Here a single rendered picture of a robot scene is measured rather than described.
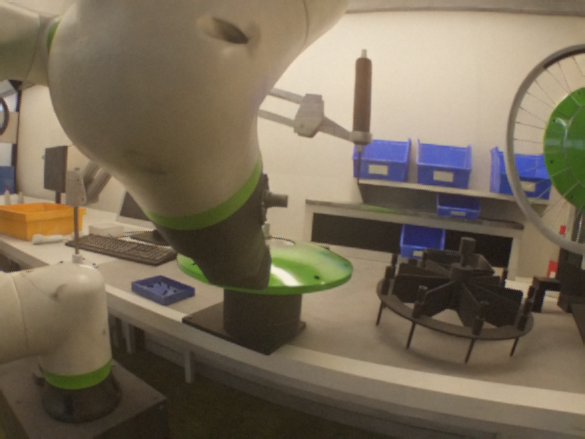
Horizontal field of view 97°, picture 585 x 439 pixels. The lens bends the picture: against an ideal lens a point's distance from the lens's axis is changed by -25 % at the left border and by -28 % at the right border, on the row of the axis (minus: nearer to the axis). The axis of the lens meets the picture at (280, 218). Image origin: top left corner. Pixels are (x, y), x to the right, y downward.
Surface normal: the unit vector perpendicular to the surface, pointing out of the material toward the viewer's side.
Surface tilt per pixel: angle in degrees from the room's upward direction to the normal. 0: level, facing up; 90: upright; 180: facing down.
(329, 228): 90
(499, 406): 90
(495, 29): 90
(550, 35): 90
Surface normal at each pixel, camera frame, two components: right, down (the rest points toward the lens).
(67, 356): 0.39, 0.14
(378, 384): -0.43, 0.08
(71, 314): 0.82, 0.10
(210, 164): 0.57, 0.79
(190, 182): 0.36, 0.88
